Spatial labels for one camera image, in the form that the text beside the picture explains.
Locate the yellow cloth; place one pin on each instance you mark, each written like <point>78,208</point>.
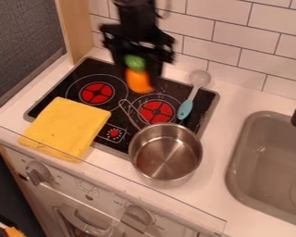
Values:
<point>65,128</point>

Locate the orange toy carrot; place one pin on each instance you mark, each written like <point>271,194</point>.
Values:
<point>137,76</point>

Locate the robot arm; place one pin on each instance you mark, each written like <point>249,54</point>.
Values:
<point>135,12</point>

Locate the toy stove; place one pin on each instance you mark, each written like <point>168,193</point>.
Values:
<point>126,103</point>

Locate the toy sink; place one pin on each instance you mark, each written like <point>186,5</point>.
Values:
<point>270,168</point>

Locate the silver pot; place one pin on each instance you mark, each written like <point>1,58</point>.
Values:
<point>166,154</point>

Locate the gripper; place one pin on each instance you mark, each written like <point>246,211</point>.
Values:
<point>137,39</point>

